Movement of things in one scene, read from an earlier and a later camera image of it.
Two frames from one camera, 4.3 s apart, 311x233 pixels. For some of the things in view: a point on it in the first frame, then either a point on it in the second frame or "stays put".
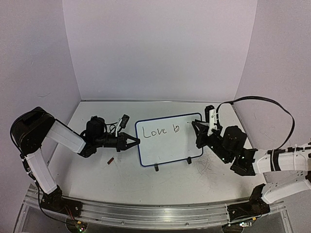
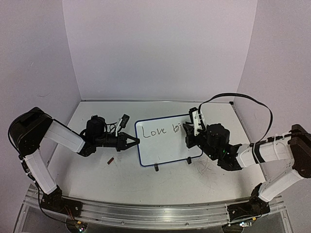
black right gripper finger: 200,128 -> 191,127
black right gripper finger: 201,131 -> 190,139
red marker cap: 110,160 stays put
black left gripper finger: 131,138 stays put
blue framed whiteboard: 167,140 stays put
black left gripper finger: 136,141 stays put
